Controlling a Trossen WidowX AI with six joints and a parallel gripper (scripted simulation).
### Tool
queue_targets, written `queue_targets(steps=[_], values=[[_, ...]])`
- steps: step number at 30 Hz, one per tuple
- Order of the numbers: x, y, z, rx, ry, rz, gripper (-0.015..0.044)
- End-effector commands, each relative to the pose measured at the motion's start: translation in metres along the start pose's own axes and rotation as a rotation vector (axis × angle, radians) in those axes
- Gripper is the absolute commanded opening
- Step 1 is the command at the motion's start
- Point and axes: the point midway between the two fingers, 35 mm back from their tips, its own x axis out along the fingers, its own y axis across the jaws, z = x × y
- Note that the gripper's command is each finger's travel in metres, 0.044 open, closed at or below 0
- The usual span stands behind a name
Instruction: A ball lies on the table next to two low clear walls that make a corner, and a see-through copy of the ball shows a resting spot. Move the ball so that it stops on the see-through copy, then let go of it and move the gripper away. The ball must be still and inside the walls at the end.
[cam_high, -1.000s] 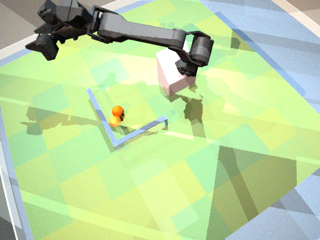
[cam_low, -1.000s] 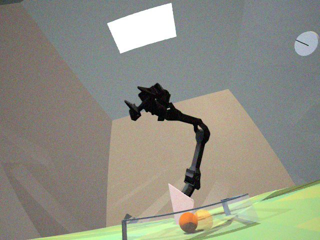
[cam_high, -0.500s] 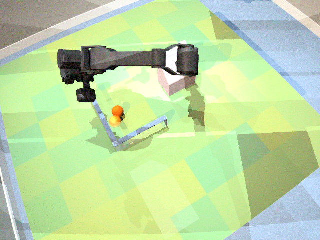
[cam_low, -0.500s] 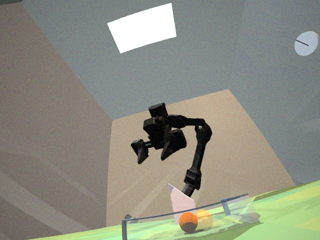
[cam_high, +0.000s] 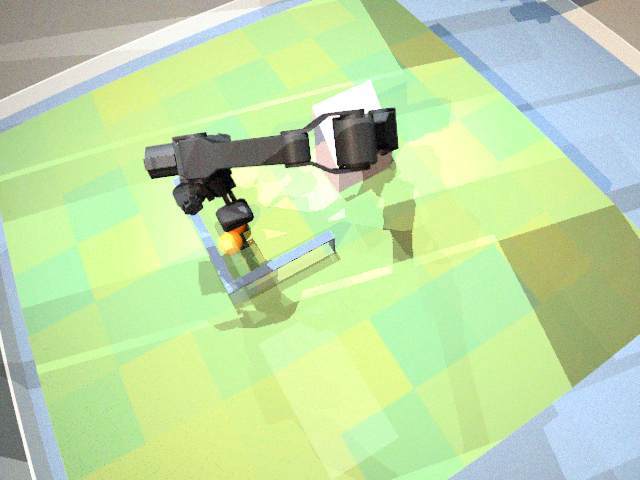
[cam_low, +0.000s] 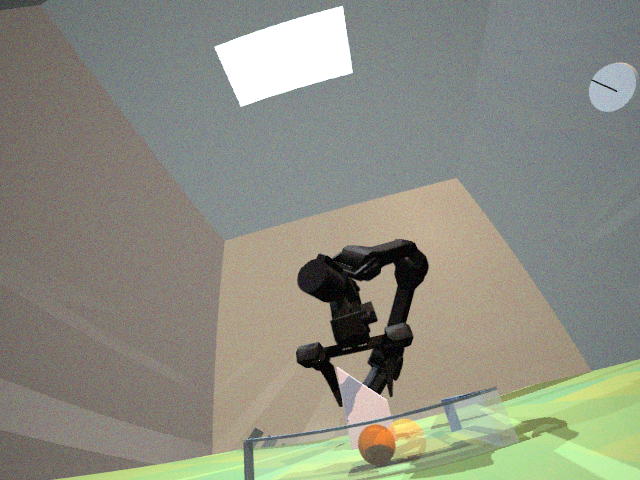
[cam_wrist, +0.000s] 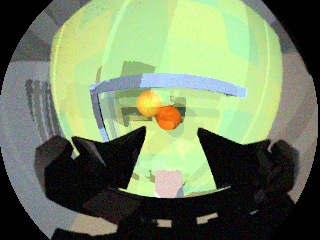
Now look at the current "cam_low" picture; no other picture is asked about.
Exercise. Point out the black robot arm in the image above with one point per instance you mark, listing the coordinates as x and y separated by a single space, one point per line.
330 280

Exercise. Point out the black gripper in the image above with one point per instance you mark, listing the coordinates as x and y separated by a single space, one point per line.
314 355

